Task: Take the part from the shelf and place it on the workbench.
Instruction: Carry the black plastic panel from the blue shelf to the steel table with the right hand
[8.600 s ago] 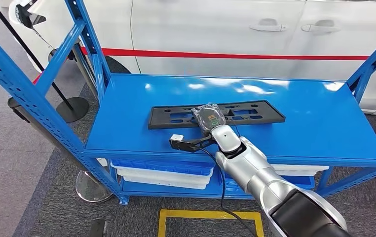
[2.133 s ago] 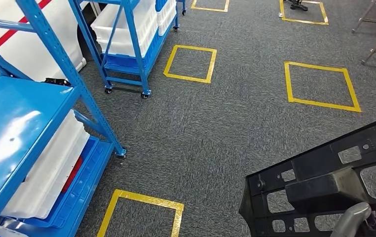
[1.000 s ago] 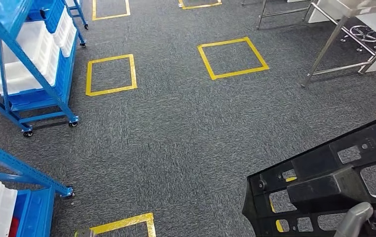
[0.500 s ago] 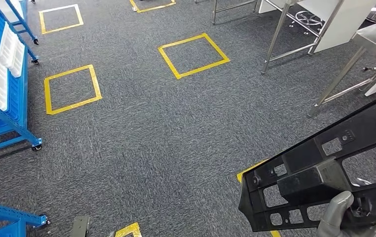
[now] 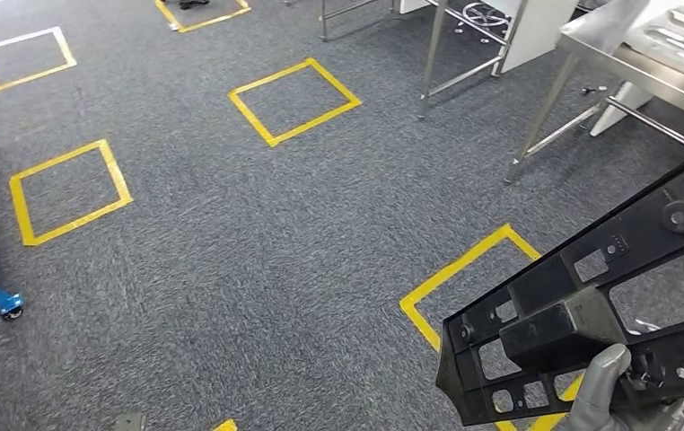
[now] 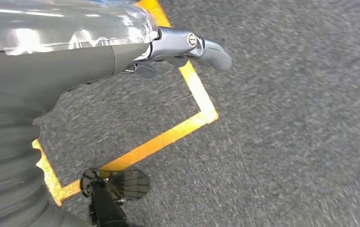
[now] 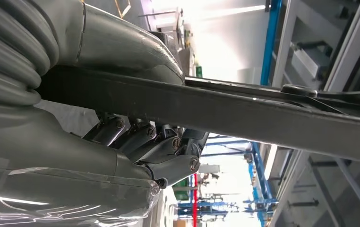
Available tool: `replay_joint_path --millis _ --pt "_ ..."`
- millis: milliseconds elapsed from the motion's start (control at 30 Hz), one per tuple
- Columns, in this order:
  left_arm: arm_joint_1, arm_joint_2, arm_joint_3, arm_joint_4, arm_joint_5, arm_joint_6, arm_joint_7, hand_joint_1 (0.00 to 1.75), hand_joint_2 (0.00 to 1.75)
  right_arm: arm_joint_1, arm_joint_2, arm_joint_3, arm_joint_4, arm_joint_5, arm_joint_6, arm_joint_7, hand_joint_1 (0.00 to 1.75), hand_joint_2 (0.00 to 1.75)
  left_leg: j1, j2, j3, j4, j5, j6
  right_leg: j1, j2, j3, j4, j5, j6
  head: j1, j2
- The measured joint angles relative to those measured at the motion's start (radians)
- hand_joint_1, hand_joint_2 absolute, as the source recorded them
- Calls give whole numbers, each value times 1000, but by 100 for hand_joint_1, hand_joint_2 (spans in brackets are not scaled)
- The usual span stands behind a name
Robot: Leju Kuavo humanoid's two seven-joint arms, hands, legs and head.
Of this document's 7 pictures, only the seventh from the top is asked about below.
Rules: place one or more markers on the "blue steel rack frame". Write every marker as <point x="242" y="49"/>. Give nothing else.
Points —
<point x="270" y="37"/>

